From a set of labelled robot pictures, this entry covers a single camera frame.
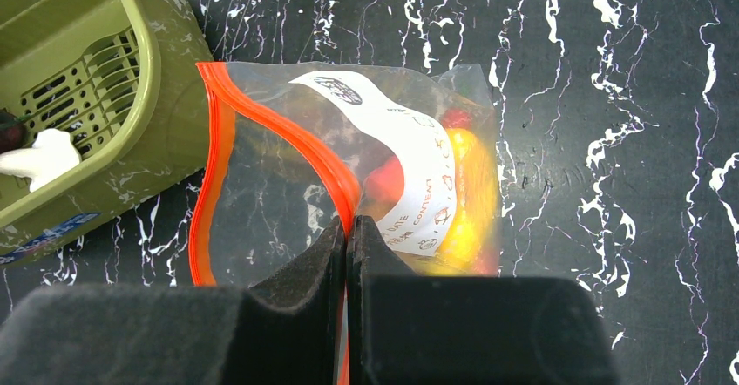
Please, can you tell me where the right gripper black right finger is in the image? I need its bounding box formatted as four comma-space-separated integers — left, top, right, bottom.
346, 216, 620, 384

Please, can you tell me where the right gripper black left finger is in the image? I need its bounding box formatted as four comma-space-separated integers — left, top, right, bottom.
1, 220, 345, 384

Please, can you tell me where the yellow toy banana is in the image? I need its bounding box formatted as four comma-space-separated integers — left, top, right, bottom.
424, 128, 500, 276

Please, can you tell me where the peach toy fruit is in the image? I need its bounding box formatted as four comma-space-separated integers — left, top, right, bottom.
361, 156, 404, 221

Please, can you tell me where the clear zip bag orange zipper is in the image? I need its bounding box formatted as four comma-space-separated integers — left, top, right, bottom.
189, 62, 496, 384

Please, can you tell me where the white toy mushroom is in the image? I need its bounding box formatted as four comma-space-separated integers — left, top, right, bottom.
1, 129, 82, 193

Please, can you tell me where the olive green plastic basket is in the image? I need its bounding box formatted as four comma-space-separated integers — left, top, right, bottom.
1, 0, 211, 265

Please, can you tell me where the dark red toy fruit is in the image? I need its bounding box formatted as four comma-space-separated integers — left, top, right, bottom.
1, 109, 27, 153

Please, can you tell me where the red toy chili pepper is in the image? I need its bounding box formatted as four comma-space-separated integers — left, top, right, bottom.
440, 108, 472, 130

